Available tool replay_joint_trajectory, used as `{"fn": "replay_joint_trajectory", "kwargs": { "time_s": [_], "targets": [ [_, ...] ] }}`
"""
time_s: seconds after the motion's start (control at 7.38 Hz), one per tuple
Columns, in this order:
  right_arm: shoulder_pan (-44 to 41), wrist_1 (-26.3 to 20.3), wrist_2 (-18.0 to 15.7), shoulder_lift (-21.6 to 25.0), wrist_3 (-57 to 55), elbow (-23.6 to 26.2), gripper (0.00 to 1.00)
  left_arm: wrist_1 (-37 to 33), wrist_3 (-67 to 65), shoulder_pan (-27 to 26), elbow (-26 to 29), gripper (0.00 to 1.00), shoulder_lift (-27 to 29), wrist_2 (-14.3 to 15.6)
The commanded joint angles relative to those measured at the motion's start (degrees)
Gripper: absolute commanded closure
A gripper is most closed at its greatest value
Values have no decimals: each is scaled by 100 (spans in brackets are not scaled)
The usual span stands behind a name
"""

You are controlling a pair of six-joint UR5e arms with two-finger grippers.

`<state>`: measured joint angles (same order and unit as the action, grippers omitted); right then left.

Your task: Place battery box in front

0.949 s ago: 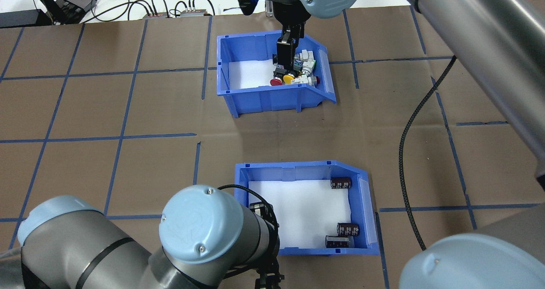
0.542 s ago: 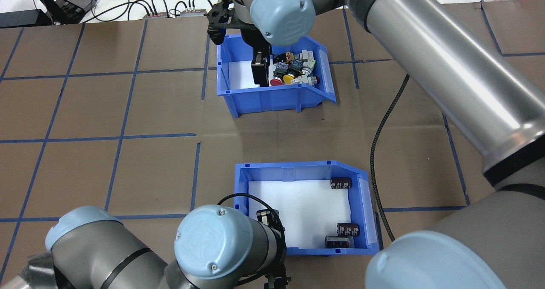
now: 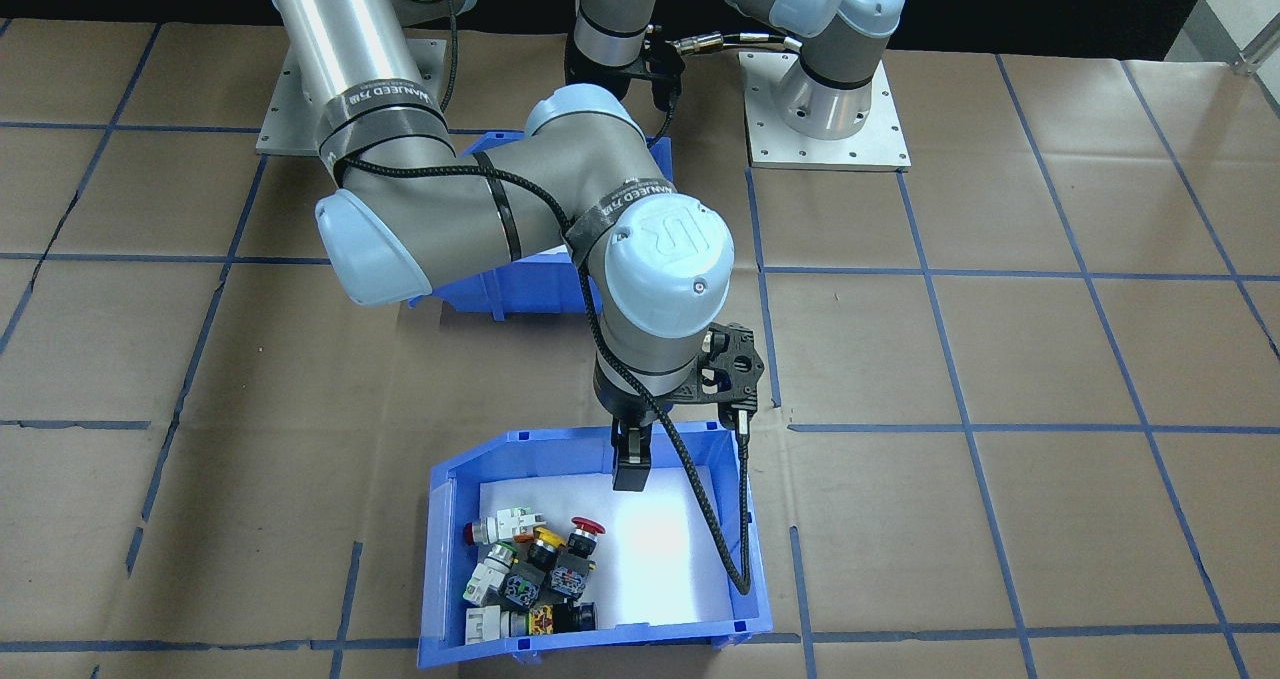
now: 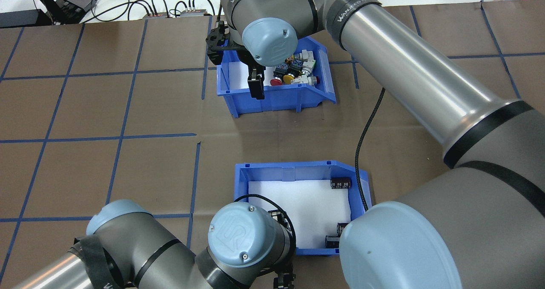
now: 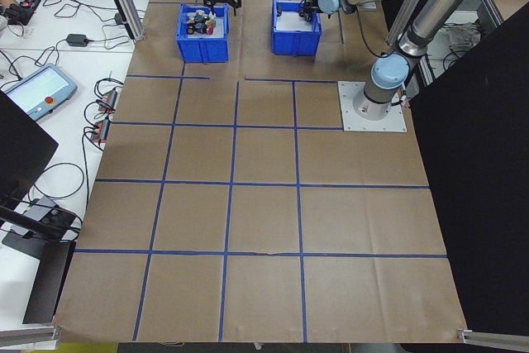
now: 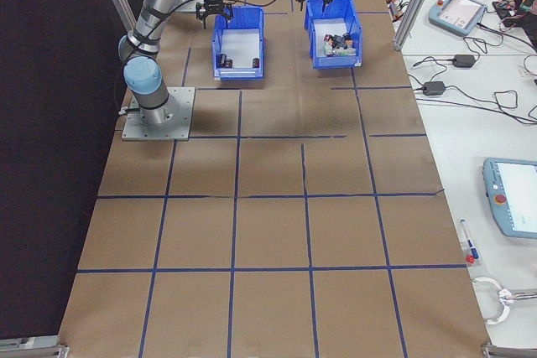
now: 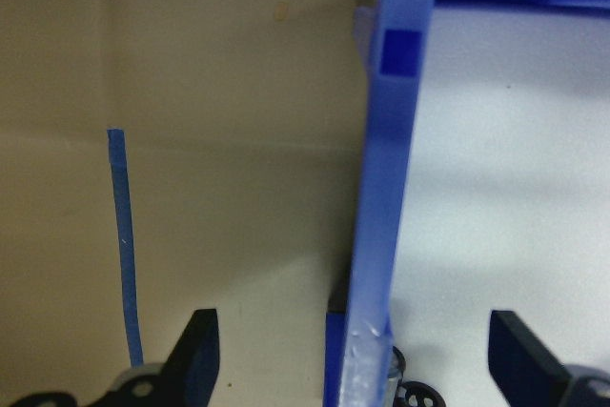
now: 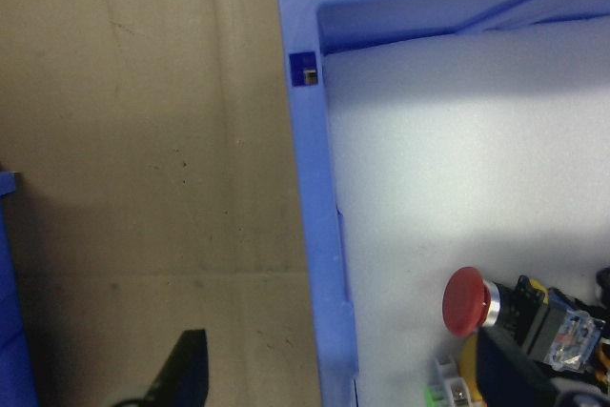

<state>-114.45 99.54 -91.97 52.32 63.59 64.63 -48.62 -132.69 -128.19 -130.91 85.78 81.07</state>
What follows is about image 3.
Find red mushroom stop switch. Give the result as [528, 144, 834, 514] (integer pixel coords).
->
[550, 517, 607, 600]

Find white switch with red lens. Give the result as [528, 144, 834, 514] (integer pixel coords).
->
[462, 504, 542, 550]

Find yellow push button switch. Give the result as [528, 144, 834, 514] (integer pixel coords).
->
[505, 526, 567, 610]

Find black knob switch yellow block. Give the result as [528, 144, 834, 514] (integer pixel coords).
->
[528, 599, 599, 636]

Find blue bin with push buttons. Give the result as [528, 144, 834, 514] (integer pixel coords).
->
[417, 421, 774, 670]

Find white square base plate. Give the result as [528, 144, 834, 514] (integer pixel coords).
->
[738, 51, 911, 172]
[257, 39, 448, 157]

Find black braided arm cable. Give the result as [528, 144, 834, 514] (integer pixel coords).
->
[335, 0, 756, 597]

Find white switch with green ring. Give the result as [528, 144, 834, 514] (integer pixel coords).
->
[465, 604, 532, 648]
[463, 544, 517, 606]

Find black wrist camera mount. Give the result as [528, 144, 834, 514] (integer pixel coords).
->
[640, 37, 687, 90]
[690, 324, 766, 430]

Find blue bin with batteries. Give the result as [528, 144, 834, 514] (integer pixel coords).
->
[405, 129, 676, 320]

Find black cable with silver connector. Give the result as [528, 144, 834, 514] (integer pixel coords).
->
[650, 24, 806, 60]

